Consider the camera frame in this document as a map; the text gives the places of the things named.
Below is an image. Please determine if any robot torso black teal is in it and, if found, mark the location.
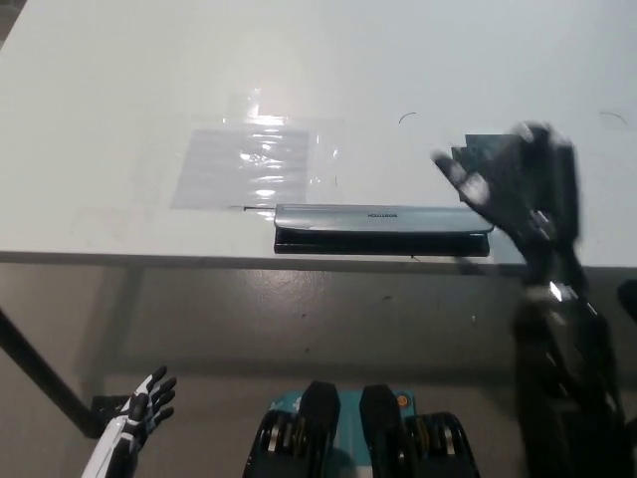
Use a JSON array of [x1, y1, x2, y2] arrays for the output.
[[242, 379, 478, 478]]

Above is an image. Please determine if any black floor tape patch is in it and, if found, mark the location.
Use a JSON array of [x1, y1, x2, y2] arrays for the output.
[[91, 393, 133, 440]]

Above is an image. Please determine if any clear glossy tape film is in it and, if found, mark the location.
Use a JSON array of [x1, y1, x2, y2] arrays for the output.
[[222, 87, 345, 189]]

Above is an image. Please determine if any translucent grey plastic sheet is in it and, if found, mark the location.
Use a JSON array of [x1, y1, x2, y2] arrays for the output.
[[169, 127, 311, 211]]

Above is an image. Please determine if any robot right hand white black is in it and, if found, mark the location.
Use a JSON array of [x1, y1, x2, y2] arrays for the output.
[[430, 119, 586, 289]]

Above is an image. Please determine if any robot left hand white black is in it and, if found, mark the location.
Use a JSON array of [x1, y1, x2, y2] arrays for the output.
[[115, 365, 178, 450]]

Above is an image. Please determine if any silver black paper hole puncher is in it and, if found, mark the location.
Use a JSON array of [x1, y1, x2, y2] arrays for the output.
[[242, 202, 494, 259]]

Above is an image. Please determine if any black table frame bar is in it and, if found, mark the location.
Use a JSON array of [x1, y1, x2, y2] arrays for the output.
[[0, 306, 104, 440]]

